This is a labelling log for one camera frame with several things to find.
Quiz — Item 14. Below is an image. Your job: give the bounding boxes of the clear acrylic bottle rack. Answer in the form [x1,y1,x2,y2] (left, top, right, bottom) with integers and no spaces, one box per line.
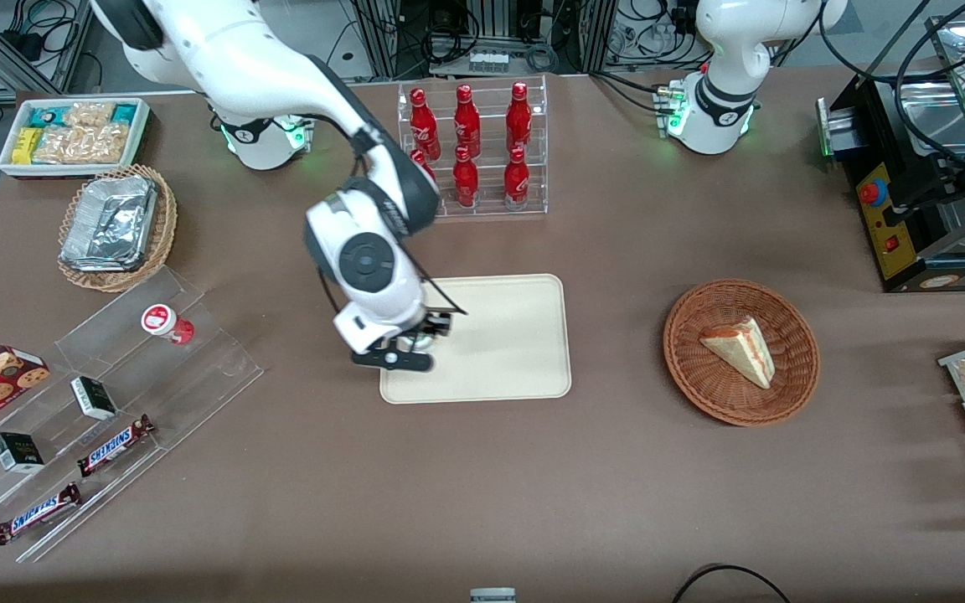
[396,74,550,221]

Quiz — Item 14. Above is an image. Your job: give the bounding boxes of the black cable loop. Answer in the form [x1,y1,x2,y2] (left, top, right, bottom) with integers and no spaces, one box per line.
[670,564,794,603]

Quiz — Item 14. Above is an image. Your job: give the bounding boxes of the yellow snack packet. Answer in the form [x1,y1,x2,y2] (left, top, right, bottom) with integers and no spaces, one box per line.
[11,126,44,166]

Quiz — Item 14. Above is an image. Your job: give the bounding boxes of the small black box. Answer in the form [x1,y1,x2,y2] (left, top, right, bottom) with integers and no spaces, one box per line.
[70,375,118,422]
[0,431,46,475]

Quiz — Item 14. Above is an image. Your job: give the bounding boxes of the white rectangular snack bin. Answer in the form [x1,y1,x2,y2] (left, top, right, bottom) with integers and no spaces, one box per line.
[0,96,152,180]

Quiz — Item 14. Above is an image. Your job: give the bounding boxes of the wrapped triangle sandwich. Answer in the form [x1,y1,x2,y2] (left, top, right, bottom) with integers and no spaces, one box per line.
[699,315,777,391]

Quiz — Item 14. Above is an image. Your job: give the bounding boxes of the clear acrylic stepped display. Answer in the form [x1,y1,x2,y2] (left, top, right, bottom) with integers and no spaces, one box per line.
[0,265,265,564]

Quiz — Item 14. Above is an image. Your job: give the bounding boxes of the stacked aluminium foil trays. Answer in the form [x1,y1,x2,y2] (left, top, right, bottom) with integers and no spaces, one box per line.
[59,173,159,273]

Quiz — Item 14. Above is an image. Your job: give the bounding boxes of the red gum bottle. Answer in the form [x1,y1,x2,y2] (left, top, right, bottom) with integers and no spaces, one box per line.
[141,303,196,346]

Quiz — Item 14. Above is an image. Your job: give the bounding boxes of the black sealing machine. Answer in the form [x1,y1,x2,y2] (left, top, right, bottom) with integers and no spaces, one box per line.
[815,13,965,295]

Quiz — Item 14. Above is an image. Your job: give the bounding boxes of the cream plastic tray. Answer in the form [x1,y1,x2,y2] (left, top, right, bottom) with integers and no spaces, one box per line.
[379,273,574,405]

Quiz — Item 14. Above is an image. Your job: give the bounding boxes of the light wicker basket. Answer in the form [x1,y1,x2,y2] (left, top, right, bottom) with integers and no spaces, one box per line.
[57,163,179,294]

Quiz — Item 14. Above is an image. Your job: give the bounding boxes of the Snickers bar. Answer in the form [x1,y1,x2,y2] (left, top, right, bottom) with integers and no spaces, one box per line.
[0,482,83,547]
[76,414,157,479]

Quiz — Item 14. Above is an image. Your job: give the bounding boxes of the clear bag of crackers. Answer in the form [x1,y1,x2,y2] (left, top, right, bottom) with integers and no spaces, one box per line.
[32,102,132,166]

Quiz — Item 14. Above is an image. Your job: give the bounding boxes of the round brown wicker basket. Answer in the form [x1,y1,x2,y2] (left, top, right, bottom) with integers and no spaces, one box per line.
[662,278,822,428]

